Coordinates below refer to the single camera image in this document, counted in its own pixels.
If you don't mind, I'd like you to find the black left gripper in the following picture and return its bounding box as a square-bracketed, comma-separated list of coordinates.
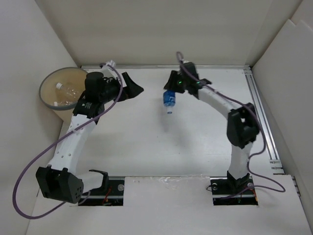
[99, 72, 143, 104]

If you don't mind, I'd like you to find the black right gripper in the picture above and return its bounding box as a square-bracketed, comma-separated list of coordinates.
[163, 70, 188, 94]

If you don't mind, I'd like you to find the blue label bottle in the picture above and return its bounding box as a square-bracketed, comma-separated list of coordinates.
[52, 100, 76, 107]
[163, 90, 176, 114]

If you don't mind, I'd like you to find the clear unlabelled plastic bottle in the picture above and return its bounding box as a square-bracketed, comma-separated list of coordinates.
[56, 83, 82, 101]

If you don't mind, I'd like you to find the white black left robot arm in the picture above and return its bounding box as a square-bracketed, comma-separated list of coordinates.
[36, 71, 144, 204]

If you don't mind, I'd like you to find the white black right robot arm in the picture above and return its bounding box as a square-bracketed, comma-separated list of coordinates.
[164, 62, 261, 193]

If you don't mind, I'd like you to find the beige bin with grey rim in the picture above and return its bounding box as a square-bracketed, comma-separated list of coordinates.
[39, 67, 87, 124]

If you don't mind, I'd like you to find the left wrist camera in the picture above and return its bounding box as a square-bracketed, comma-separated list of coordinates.
[99, 60, 117, 78]

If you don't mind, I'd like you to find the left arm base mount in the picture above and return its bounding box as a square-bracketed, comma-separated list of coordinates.
[78, 176, 125, 207]

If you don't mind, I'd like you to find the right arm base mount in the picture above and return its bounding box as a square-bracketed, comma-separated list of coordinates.
[206, 177, 258, 206]

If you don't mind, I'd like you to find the aluminium rail right edge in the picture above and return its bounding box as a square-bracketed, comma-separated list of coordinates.
[244, 66, 285, 175]

